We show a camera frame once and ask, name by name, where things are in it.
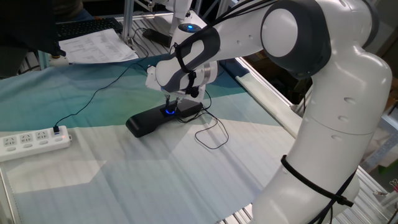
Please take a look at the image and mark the black power adapter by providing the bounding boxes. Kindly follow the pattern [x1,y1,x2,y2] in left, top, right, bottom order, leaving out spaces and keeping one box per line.
[142,28,172,48]

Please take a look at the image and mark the thin black speaker cable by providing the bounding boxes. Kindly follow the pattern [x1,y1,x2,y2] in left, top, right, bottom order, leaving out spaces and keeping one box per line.
[52,55,230,151]

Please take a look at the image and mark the upright aluminium frame post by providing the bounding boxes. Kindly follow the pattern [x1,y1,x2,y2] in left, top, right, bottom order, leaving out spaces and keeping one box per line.
[121,0,135,44]

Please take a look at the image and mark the black computer keyboard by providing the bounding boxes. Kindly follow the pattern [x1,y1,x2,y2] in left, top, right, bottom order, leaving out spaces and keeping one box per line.
[55,17,123,41]

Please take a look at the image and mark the white power strip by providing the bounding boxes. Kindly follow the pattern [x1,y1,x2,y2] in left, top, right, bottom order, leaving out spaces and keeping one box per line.
[0,125,73,162]

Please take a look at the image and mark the printed paper sheets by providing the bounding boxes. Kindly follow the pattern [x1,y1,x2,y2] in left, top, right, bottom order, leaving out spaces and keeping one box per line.
[58,28,140,65]

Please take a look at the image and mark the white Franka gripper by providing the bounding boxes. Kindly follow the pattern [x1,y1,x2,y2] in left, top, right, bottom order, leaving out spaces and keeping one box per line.
[145,65,206,110]

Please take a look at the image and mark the teal and white table cloth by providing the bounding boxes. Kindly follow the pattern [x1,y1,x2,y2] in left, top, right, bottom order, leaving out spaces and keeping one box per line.
[0,55,307,224]

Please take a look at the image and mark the black speaker soundbar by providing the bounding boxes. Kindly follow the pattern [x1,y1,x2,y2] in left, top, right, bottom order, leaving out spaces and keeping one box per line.
[125,98,203,138]

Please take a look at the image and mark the black strap around arm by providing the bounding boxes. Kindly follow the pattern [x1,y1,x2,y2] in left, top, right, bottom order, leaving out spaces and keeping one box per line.
[280,154,356,208]
[173,42,198,95]

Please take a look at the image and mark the seated person in dark clothes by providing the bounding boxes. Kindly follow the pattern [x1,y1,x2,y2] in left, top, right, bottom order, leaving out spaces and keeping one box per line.
[53,0,96,22]

